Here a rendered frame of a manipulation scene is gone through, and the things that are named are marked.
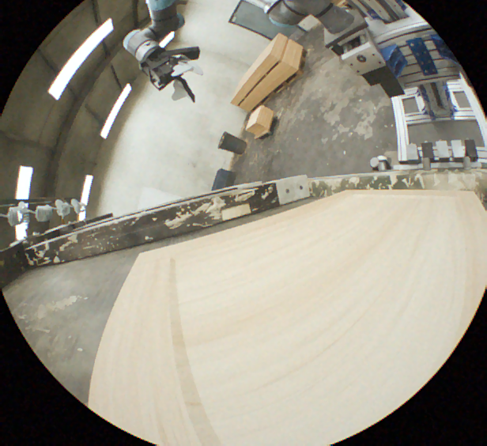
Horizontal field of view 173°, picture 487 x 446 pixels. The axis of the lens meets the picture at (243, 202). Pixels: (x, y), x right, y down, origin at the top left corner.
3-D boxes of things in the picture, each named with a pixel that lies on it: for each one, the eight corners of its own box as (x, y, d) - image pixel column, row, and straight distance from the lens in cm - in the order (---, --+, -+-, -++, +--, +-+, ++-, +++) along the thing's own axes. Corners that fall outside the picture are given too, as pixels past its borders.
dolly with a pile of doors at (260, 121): (279, 113, 365) (262, 103, 353) (273, 135, 339) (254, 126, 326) (265, 122, 413) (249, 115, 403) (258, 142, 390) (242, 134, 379)
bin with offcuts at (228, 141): (250, 137, 467) (227, 127, 453) (244, 155, 449) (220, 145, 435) (243, 142, 513) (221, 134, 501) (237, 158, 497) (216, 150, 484)
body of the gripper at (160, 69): (160, 93, 52) (140, 72, 58) (185, 77, 55) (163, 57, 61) (160, 78, 45) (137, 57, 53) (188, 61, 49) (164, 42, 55)
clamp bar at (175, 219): (314, 196, 58) (298, 122, 59) (18, 271, 89) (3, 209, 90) (295, 195, 65) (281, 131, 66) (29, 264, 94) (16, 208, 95)
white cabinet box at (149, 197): (229, 213, 408) (143, 186, 395) (222, 236, 414) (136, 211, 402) (222, 209, 466) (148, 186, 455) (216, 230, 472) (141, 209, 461)
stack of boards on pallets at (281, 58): (307, 50, 461) (279, 32, 446) (303, 74, 377) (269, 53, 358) (261, 90, 615) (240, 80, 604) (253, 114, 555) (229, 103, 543)
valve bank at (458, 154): (477, 160, 82) (479, 118, 63) (481, 201, 77) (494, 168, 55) (386, 165, 84) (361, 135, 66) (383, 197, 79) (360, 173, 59)
